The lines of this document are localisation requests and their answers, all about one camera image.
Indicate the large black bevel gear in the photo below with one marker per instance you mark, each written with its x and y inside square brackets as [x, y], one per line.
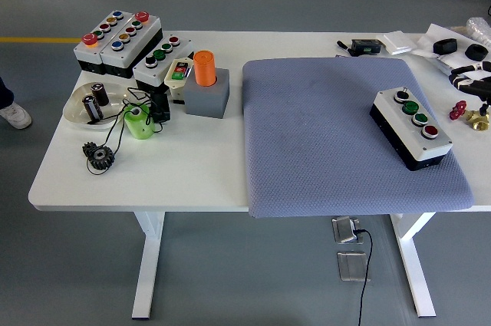
[103, 161]

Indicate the closed metal floor plate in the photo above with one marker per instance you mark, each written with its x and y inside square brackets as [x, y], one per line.
[351, 266]

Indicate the black marker pen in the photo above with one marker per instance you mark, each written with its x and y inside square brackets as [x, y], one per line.
[344, 47]

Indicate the white flat box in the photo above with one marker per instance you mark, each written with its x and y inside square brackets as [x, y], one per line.
[397, 43]

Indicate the open metal floor socket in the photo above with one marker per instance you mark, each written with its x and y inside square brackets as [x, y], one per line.
[344, 230]

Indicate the green plastic cylinder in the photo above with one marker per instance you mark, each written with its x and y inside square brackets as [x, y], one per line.
[140, 126]

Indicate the small black gear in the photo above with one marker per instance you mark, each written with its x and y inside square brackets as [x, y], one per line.
[87, 148]

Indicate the black power adapter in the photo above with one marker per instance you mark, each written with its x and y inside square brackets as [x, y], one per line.
[160, 109]

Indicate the grey-blue textured mat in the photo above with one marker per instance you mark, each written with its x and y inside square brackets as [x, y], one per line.
[326, 130]

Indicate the brass valve fitting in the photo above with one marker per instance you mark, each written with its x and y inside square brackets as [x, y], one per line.
[477, 119]

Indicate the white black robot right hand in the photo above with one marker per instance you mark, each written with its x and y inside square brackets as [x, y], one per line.
[470, 82]

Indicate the grey block holder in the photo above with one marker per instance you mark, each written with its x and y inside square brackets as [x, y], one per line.
[205, 99]

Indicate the cream red-green push switch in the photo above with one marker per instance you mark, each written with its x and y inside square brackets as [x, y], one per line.
[172, 80]

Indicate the four-button control box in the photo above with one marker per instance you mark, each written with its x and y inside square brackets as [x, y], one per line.
[174, 53]
[436, 148]

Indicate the five-button control box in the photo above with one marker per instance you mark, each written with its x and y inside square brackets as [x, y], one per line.
[86, 51]
[134, 40]

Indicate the clear shallow dish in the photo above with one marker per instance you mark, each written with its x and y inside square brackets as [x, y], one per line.
[74, 105]

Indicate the orange plastic cylinder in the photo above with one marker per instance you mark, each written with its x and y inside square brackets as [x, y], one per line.
[204, 69]

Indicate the small black electronic module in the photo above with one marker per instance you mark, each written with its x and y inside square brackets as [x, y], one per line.
[366, 47]

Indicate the white table leg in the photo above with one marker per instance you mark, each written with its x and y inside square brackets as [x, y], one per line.
[147, 264]
[416, 264]

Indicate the dark cylindrical capacitor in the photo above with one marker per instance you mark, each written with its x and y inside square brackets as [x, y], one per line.
[100, 95]
[92, 108]

